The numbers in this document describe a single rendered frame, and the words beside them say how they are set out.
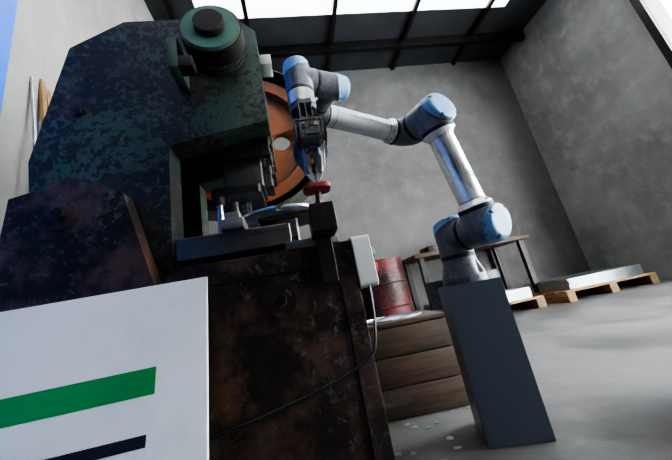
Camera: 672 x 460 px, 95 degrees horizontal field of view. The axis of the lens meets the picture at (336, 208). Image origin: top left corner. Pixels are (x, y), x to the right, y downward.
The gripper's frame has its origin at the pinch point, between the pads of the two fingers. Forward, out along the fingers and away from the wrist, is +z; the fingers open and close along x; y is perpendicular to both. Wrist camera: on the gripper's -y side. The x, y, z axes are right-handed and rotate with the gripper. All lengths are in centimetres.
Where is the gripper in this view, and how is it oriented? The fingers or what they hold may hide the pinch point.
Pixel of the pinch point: (315, 179)
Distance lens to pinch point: 79.7
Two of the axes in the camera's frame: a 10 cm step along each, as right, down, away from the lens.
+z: 1.9, 9.4, -2.9
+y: 1.1, -3.1, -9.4
